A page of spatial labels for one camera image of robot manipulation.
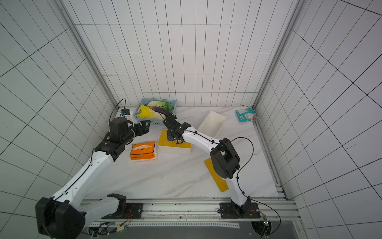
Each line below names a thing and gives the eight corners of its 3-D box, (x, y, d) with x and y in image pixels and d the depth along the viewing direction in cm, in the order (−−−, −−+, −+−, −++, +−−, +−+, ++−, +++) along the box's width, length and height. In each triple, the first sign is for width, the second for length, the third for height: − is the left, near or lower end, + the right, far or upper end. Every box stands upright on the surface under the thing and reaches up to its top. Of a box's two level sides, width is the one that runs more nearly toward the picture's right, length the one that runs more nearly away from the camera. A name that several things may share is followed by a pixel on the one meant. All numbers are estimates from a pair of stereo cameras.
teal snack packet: (240, 122, 111) (241, 120, 109) (235, 112, 118) (236, 109, 116) (258, 120, 113) (259, 118, 111) (252, 110, 120) (253, 107, 118)
